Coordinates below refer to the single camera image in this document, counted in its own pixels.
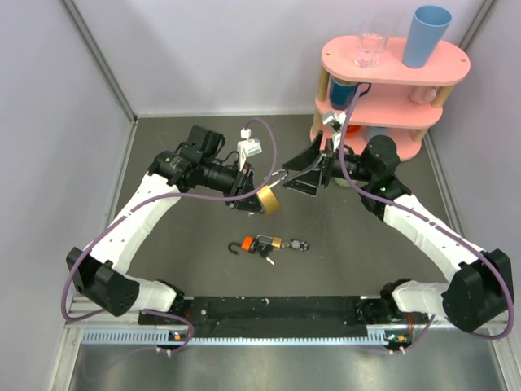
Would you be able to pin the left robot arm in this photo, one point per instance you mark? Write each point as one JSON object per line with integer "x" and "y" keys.
{"x": 99, "y": 271}

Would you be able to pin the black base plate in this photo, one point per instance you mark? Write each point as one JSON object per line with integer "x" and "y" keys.
{"x": 274, "y": 317}

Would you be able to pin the black white keychain charm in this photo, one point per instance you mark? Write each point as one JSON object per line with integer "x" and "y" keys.
{"x": 297, "y": 245}

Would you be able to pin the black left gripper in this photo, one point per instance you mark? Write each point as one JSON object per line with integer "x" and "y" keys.
{"x": 242, "y": 182}

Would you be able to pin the grey slotted cable duct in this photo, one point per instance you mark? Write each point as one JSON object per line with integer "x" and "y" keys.
{"x": 377, "y": 335}

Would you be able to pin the orange black hook lock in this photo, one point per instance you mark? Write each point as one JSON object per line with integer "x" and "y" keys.
{"x": 250, "y": 244}

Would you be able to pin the light green mug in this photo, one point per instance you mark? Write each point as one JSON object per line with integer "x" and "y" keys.
{"x": 341, "y": 183}

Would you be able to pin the large brass padlock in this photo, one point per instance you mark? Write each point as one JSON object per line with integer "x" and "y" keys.
{"x": 268, "y": 201}

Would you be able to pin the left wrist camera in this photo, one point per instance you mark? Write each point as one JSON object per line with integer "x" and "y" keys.
{"x": 247, "y": 146}

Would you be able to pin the clear drinking glass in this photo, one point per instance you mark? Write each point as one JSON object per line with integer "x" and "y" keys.
{"x": 372, "y": 40}

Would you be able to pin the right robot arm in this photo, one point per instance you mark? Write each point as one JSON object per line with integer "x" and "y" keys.
{"x": 478, "y": 284}

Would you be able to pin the dark blue mug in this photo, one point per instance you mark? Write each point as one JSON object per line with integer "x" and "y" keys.
{"x": 341, "y": 93}

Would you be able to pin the small brass padlock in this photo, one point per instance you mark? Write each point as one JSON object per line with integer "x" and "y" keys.
{"x": 273, "y": 241}

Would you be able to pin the pink mug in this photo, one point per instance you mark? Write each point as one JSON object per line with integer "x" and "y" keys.
{"x": 423, "y": 94}

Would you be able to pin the pink three-tier shelf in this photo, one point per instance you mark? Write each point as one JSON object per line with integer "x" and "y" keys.
{"x": 387, "y": 104}

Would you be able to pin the orange bowl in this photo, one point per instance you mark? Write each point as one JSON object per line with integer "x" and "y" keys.
{"x": 352, "y": 129}

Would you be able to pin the light blue tall cup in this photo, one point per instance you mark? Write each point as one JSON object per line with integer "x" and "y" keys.
{"x": 427, "y": 27}

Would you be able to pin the small light blue cup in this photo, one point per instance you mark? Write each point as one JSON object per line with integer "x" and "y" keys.
{"x": 375, "y": 131}

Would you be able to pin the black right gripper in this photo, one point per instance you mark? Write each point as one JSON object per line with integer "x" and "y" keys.
{"x": 307, "y": 182}

